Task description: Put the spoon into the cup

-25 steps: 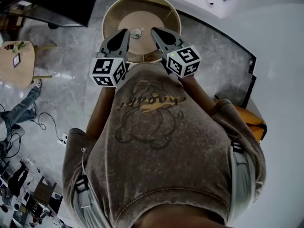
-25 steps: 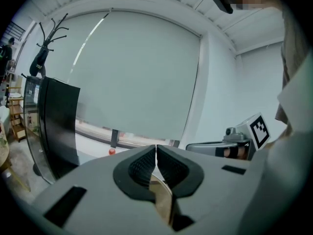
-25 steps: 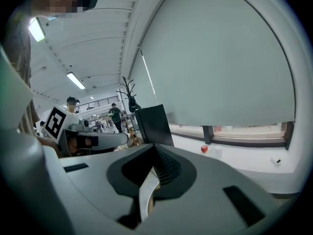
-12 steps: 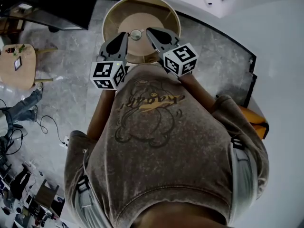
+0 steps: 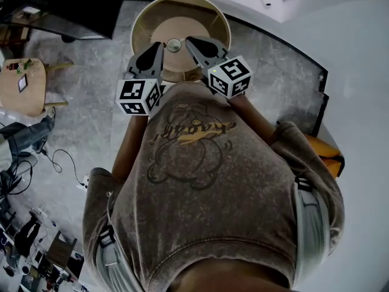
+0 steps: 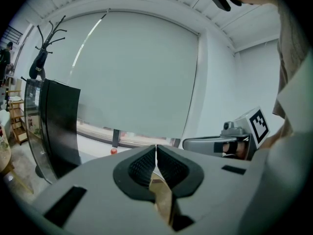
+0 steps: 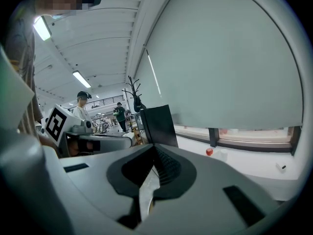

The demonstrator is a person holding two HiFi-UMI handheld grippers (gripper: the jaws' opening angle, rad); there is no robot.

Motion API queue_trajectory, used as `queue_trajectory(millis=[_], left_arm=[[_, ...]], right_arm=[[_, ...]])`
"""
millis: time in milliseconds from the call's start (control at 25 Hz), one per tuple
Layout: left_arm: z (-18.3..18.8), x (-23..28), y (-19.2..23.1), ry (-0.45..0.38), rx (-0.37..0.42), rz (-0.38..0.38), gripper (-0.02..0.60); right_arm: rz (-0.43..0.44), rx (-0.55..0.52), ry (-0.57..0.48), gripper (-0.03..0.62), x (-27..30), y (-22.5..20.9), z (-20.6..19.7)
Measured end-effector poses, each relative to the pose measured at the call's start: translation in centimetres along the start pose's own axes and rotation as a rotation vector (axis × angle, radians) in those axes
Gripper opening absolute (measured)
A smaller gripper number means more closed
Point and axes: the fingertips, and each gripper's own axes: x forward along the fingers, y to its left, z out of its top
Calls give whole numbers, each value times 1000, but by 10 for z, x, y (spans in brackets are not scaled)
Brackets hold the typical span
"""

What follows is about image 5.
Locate grey left backpack strap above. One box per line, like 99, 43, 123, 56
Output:
97, 225, 137, 292

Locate dark wooden chair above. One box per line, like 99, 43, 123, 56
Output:
45, 229, 78, 275

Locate grey right backpack strap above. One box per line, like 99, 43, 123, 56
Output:
294, 176, 332, 282

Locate white cup with blue band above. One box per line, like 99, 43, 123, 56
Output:
165, 38, 183, 54

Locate small black framed tablet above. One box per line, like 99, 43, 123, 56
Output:
17, 74, 29, 93

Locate person's right forearm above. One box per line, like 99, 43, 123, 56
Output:
229, 94, 277, 147

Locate black power adapter cable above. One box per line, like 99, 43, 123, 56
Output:
44, 148, 86, 186

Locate orange armchair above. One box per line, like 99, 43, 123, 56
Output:
303, 132, 346, 181

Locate grey backpack strap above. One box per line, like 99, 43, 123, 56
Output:
294, 176, 332, 282
97, 225, 137, 292

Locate black low cabinet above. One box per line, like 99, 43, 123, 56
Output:
0, 0, 125, 44

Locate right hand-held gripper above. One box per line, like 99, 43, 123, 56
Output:
184, 35, 255, 100

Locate person's left forearm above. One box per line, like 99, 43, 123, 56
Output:
111, 114, 150, 182

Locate light wooden kidney-shaped table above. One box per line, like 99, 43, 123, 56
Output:
0, 57, 74, 117

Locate brown printed T-shirt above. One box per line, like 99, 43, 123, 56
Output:
81, 82, 346, 292

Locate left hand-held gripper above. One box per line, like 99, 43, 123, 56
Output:
115, 41, 167, 117

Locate round beige side table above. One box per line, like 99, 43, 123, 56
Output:
130, 0, 232, 83

